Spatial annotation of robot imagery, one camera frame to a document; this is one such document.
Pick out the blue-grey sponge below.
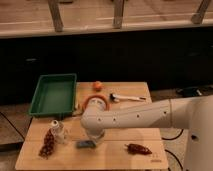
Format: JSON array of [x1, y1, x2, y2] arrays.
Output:
[[76, 140, 96, 148]]

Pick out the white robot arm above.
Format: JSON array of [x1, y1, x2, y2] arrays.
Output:
[[81, 95, 213, 171]]

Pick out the green plastic tray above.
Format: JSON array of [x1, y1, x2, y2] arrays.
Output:
[[29, 73, 77, 118]]

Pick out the orange plastic bowl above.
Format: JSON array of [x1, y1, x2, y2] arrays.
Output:
[[82, 94, 110, 111]]

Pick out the wooden table board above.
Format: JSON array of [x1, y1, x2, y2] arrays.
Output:
[[14, 81, 170, 171]]

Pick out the clear plastic bottle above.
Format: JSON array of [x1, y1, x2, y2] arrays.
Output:
[[50, 120, 67, 144]]

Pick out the red chili pepper toy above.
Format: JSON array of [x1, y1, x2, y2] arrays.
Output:
[[127, 143, 152, 155]]

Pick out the small orange fruit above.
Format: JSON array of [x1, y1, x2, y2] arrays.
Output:
[[92, 81, 103, 91]]

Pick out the red grape bunch toy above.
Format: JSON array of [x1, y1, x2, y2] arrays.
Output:
[[39, 130, 55, 158]]

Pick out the dark power adapter box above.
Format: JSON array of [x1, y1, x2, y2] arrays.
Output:
[[176, 87, 202, 97]]

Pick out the white handled brush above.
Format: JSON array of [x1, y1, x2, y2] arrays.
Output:
[[109, 93, 146, 102]]

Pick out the black floor cable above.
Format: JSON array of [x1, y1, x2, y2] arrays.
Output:
[[161, 128, 185, 171]]

